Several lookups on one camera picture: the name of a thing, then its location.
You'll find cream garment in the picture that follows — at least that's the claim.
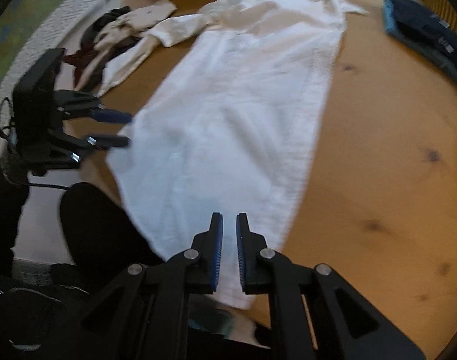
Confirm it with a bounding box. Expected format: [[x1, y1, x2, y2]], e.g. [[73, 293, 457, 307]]
[[95, 0, 178, 87]]

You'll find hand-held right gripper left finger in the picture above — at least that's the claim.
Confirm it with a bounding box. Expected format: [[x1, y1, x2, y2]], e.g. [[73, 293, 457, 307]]
[[80, 212, 224, 360]]

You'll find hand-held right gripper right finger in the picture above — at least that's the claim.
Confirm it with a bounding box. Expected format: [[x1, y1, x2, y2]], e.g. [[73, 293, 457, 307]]
[[236, 213, 426, 360]]

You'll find person's left forearm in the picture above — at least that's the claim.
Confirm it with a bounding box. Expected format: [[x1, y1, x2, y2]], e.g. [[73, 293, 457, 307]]
[[0, 146, 32, 267]]

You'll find folded blue garment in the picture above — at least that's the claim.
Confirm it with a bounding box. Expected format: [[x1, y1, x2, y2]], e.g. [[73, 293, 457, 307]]
[[382, 0, 457, 94]]

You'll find person's black jacket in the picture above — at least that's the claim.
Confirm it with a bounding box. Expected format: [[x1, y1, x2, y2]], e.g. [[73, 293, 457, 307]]
[[0, 262, 90, 360]]

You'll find white button-up shirt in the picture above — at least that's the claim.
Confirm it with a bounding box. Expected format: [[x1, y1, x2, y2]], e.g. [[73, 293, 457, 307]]
[[97, 0, 368, 310]]

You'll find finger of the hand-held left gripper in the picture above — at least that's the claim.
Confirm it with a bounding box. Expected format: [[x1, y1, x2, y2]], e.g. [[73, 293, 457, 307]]
[[60, 132, 131, 159], [56, 91, 133, 124]]

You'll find pile of dark clothes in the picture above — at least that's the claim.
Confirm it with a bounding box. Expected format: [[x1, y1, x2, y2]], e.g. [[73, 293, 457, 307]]
[[61, 5, 146, 92]]

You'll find landscape wall mural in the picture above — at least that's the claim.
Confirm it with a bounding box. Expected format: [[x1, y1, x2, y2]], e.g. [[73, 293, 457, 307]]
[[0, 0, 98, 94]]

